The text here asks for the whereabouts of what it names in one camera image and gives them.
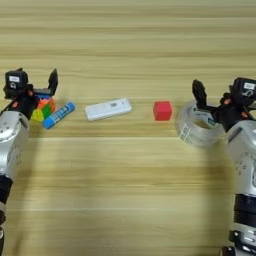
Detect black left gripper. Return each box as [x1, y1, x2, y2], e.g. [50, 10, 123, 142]
[3, 67, 59, 118]

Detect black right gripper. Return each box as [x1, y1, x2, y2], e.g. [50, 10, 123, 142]
[192, 79, 256, 133]

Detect clear tape roll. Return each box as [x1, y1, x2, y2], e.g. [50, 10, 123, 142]
[175, 99, 227, 149]

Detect red cube block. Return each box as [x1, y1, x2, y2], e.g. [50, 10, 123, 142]
[152, 100, 174, 122]

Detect blue glue stick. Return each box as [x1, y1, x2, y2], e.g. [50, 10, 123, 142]
[42, 101, 77, 130]

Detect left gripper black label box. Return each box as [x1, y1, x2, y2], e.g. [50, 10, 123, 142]
[3, 69, 30, 100]

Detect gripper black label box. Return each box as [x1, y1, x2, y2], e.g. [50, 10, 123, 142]
[232, 77, 256, 104]
[3, 69, 30, 100]

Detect multicolour puzzle cube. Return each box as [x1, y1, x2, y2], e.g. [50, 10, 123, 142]
[30, 94, 57, 123]

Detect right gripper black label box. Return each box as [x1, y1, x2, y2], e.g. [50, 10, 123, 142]
[232, 77, 256, 104]

